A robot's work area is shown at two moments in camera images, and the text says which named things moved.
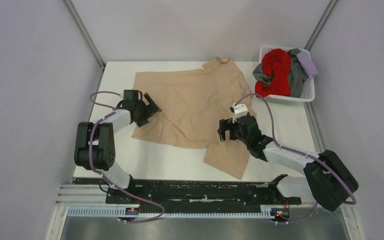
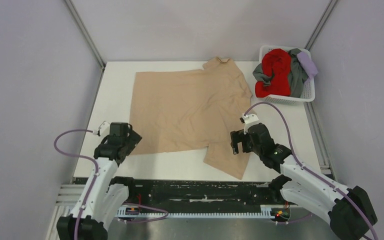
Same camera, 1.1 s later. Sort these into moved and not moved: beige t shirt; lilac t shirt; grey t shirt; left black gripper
Moved: left black gripper
Not moved: lilac t shirt; beige t shirt; grey t shirt
